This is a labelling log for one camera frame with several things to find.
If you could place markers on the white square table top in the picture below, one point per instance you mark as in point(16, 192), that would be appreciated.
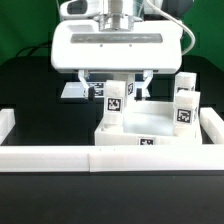
point(148, 123)

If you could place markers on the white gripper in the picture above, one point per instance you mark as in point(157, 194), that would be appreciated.
point(111, 35)

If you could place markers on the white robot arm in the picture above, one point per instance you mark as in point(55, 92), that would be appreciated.
point(160, 10)

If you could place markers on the white U-shaped fence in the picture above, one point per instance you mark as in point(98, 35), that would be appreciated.
point(106, 158)

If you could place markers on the white tag sheet with markers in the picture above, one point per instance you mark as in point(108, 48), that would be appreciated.
point(75, 89)

